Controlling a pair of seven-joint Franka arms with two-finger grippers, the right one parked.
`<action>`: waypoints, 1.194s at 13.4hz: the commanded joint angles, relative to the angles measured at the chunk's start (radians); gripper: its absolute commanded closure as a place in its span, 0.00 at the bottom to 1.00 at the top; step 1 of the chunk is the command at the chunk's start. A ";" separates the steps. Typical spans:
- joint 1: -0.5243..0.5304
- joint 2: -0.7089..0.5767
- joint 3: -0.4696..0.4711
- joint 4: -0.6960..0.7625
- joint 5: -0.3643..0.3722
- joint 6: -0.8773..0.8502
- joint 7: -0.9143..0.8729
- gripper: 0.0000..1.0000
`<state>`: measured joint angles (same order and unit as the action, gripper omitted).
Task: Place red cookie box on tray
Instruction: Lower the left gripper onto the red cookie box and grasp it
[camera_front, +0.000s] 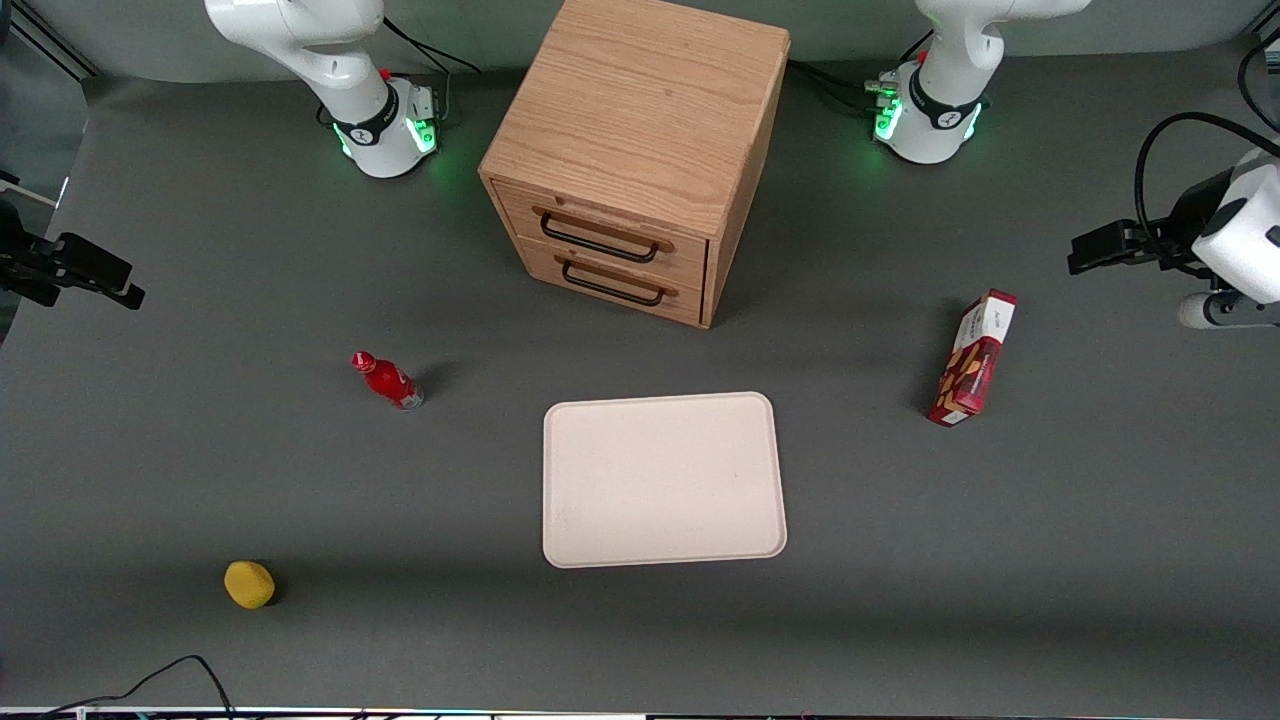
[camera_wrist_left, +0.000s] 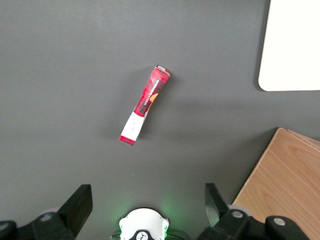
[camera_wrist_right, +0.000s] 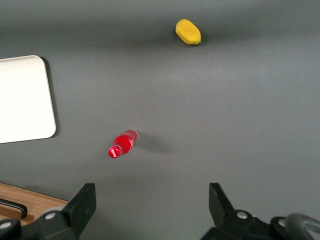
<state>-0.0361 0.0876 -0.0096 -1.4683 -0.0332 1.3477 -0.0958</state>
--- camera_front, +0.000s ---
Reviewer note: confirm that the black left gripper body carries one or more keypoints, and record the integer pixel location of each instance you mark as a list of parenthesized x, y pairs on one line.
[(1187, 222)]

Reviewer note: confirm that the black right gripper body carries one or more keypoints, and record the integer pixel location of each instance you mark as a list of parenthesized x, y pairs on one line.
[(18, 250)]

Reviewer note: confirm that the red cookie box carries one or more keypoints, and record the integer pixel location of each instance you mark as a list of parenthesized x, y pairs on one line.
[(972, 365)]

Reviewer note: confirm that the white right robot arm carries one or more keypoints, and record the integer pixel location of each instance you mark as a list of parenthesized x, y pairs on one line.
[(350, 95)]

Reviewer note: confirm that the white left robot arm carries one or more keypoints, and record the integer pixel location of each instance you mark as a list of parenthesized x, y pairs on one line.
[(940, 110)]

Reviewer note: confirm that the cream rectangular plastic tray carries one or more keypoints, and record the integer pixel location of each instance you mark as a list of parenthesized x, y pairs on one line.
[(660, 480)]

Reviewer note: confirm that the small red soda bottle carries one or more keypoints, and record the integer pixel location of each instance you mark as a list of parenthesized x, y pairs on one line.
[(390, 382)]

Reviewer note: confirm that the yellow lemon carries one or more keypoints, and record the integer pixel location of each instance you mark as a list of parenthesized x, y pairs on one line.
[(249, 585)]

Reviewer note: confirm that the oak wooden drawer front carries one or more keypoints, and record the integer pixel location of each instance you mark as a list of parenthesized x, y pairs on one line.
[(690, 300), (600, 215)]

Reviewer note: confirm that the oak wooden drawer cabinet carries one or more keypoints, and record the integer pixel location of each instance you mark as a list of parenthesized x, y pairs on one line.
[(640, 110)]

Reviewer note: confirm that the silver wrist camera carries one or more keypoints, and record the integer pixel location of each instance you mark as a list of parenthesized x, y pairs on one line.
[(1225, 310)]

